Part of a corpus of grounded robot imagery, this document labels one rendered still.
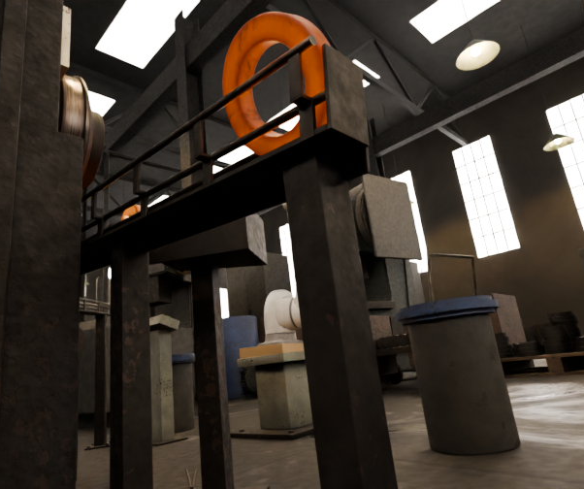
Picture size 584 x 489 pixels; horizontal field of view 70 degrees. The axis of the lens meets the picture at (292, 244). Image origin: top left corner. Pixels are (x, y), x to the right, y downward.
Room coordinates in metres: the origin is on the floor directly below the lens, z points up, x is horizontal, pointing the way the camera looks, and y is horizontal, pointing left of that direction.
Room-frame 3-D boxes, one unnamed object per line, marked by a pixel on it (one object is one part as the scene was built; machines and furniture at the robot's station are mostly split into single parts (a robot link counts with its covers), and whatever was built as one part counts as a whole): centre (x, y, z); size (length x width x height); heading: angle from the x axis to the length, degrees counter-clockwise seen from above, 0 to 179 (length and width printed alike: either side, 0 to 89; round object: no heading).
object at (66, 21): (0.94, 0.59, 1.15); 0.26 x 0.02 x 0.18; 47
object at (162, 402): (2.26, 0.75, 0.31); 0.24 x 0.16 x 0.62; 47
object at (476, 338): (1.40, -0.47, 0.22); 0.32 x 0.32 x 0.43
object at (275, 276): (6.66, 0.61, 1.00); 0.80 x 0.63 x 2.00; 52
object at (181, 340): (3.87, 1.66, 0.39); 1.03 x 0.83 x 0.77; 152
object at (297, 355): (2.14, 0.11, 0.33); 0.32 x 0.32 x 0.04; 49
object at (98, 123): (1.33, 0.70, 1.11); 0.28 x 0.06 x 0.28; 47
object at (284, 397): (2.14, 0.11, 0.16); 0.40 x 0.40 x 0.31; 49
